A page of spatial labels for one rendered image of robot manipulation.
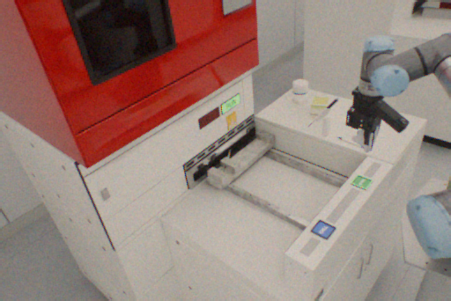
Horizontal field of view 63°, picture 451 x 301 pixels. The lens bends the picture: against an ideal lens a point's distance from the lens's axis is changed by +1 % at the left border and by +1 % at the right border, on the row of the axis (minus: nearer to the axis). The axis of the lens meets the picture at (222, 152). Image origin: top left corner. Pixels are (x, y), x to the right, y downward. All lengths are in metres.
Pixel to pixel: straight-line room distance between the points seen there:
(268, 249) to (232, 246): 0.12
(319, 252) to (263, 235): 0.28
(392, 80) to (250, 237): 0.70
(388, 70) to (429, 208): 0.35
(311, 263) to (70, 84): 0.79
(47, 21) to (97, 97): 0.22
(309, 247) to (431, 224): 0.45
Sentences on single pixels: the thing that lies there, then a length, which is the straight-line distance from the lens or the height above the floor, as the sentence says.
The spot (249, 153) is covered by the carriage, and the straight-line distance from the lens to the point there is 1.57.
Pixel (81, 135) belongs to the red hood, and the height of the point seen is 1.33.
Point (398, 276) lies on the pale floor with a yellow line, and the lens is 2.32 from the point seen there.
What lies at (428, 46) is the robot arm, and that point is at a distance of 1.00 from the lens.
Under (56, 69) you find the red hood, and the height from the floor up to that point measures 1.52.
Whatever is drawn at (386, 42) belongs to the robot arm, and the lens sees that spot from 1.05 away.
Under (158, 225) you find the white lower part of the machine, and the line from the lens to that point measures 1.46.
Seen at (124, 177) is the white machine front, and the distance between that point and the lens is 1.24.
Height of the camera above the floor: 1.83
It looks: 37 degrees down
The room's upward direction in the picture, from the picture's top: 8 degrees counter-clockwise
